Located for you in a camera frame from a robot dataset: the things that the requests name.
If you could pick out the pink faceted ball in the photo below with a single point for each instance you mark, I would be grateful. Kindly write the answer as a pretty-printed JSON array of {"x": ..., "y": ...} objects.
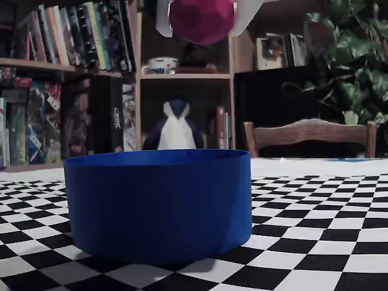
[{"x": 201, "y": 21}]

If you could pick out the thick black book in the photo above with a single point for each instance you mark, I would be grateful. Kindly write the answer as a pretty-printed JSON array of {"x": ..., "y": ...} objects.
[{"x": 119, "y": 36}]

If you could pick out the teal illustrated game box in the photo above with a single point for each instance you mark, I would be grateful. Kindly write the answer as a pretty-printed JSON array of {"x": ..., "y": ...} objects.
[{"x": 44, "y": 124}]

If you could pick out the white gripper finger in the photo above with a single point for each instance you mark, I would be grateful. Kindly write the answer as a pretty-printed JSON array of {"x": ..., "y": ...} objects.
[{"x": 244, "y": 15}]

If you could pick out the dark maroon book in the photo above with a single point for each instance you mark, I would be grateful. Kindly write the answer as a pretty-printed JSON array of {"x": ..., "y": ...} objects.
[{"x": 25, "y": 39}]

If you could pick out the blue round box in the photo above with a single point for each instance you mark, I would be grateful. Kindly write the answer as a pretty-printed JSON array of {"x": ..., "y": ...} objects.
[{"x": 157, "y": 206}]

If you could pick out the green game box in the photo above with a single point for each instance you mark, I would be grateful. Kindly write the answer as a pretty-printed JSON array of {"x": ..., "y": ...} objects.
[{"x": 16, "y": 136}]

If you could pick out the black Crime game box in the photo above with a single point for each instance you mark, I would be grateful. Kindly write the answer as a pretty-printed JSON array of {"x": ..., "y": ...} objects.
[{"x": 106, "y": 118}]

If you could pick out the checkered print white sheet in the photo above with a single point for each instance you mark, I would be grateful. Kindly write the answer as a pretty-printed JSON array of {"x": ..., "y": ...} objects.
[{"x": 303, "y": 227}]

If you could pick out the yellow green book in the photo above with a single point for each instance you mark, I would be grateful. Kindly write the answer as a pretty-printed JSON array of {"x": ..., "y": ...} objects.
[{"x": 95, "y": 36}]

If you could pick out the pale grey book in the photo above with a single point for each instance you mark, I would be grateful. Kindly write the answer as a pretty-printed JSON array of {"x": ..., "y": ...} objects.
[{"x": 47, "y": 36}]

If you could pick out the white cat face mug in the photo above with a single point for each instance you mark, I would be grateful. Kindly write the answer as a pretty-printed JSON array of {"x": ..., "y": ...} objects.
[{"x": 162, "y": 65}]

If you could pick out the dark round ornament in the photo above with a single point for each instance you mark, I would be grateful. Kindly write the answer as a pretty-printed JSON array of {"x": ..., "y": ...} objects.
[{"x": 194, "y": 56}]

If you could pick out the dark purple game box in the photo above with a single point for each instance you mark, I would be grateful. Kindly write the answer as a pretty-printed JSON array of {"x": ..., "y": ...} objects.
[{"x": 75, "y": 121}]

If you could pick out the wooden bookshelf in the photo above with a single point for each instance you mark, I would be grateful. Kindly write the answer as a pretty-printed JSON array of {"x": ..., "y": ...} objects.
[{"x": 185, "y": 76}]

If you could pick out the white framed picture box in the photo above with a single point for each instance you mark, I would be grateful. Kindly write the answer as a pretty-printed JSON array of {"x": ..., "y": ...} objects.
[{"x": 271, "y": 53}]

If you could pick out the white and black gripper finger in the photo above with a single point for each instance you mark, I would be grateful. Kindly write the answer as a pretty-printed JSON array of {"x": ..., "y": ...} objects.
[{"x": 163, "y": 18}]

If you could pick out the red spine book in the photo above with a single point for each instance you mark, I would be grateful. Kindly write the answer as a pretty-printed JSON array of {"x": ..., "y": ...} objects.
[{"x": 220, "y": 128}]

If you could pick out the white illustrated game box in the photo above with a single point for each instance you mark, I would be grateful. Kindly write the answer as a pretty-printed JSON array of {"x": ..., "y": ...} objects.
[{"x": 129, "y": 118}]

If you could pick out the salmon book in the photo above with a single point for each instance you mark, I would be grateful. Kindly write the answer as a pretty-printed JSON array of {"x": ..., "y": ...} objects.
[{"x": 57, "y": 36}]

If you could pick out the penguin plush toy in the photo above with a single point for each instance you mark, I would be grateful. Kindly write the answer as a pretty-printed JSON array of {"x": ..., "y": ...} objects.
[{"x": 175, "y": 130}]

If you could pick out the green leafy houseplant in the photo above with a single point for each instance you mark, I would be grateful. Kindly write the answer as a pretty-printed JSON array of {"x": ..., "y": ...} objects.
[{"x": 351, "y": 54}]

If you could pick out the wooden chair back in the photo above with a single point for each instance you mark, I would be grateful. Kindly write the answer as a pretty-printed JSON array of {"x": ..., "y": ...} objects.
[{"x": 309, "y": 133}]

